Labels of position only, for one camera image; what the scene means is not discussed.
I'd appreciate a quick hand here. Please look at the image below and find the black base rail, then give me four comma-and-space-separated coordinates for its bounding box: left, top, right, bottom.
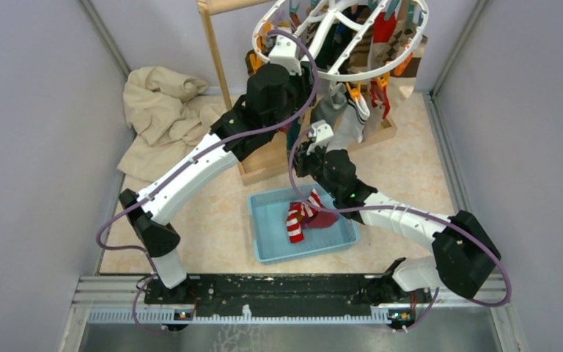
75, 273, 433, 334

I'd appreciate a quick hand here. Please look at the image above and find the red white striped sock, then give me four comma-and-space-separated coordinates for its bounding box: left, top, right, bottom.
286, 188, 323, 243

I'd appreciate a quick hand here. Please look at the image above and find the red sock at right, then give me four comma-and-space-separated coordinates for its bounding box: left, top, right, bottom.
370, 12, 397, 56

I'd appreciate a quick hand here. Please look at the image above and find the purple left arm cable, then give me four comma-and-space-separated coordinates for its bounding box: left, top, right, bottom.
95, 29, 320, 336

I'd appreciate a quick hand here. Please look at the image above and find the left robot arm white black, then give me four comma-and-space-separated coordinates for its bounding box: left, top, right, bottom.
119, 61, 318, 304

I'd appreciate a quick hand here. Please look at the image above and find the orange hanger clip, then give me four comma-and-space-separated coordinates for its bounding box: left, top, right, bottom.
345, 81, 362, 103

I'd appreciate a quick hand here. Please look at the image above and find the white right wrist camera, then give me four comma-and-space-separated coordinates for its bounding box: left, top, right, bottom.
307, 120, 334, 154

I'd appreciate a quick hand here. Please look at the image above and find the maroon purple yellow sock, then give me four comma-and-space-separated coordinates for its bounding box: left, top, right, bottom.
300, 207, 339, 229

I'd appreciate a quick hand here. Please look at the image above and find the white black striped sock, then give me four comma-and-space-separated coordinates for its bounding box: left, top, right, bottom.
327, 96, 370, 151

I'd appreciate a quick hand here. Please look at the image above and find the red and cream sock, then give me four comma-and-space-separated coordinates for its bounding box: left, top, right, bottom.
369, 77, 391, 120

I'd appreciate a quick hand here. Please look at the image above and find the white plastic sock hanger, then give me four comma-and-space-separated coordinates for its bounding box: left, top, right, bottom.
252, 0, 430, 83

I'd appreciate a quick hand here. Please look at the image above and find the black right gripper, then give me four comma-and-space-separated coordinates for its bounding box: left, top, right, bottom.
287, 139, 340, 199

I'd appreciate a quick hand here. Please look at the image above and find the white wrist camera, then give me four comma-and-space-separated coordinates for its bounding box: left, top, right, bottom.
307, 120, 334, 154
268, 34, 305, 76

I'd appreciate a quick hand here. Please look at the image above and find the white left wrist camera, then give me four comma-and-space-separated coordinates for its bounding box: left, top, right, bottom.
268, 34, 305, 76

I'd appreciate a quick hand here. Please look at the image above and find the grey ankle sock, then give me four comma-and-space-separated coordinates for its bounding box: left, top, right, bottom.
310, 89, 347, 127

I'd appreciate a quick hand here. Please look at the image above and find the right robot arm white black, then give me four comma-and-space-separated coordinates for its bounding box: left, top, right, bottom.
289, 142, 501, 303

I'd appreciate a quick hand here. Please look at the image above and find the cream brown patch sock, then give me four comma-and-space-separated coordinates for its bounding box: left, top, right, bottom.
386, 35, 428, 113

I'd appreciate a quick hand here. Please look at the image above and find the light blue plastic basket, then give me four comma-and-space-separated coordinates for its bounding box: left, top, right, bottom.
247, 188, 360, 264

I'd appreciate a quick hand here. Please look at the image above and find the wooden hanger stand frame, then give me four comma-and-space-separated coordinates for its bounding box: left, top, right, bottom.
197, 0, 420, 186

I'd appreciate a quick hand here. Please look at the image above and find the beige crumpled cloth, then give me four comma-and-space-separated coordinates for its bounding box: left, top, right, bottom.
117, 66, 227, 183

